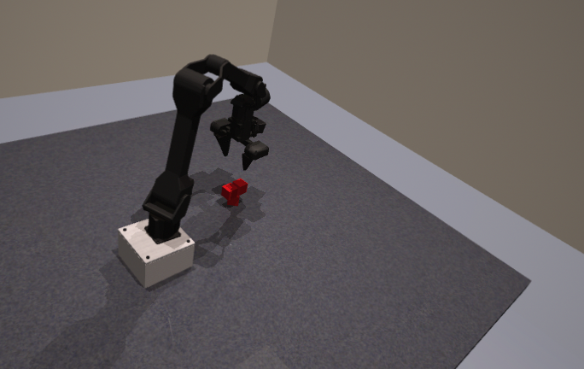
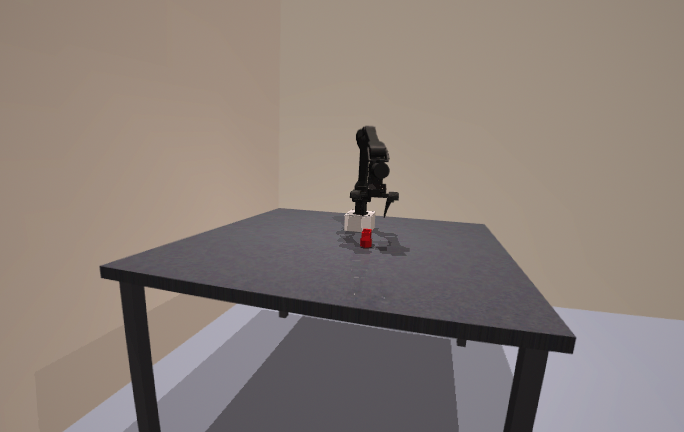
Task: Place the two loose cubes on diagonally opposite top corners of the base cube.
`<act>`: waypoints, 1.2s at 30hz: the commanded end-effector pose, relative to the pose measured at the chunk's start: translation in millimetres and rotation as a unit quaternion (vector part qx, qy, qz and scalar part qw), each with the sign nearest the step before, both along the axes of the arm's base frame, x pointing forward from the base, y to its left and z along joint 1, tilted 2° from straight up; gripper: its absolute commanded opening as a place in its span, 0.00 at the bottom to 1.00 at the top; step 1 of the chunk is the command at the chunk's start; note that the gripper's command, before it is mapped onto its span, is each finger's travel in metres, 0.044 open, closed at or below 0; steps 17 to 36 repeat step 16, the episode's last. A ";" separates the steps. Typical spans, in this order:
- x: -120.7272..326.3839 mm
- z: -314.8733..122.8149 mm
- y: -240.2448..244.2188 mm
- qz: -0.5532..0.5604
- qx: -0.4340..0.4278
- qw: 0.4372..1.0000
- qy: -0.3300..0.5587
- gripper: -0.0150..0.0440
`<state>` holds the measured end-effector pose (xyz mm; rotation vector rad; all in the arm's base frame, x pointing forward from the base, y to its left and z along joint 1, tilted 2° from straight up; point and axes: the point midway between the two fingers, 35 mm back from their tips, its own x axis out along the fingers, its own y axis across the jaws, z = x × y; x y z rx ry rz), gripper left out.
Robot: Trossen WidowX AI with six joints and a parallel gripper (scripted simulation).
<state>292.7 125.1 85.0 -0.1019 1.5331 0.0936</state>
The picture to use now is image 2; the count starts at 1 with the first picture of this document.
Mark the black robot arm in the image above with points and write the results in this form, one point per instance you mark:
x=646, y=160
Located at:
x=374, y=151

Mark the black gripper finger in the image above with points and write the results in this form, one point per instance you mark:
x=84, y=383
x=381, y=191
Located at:
x=387, y=206
x=361, y=204

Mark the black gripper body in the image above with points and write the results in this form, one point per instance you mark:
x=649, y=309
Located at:
x=358, y=194

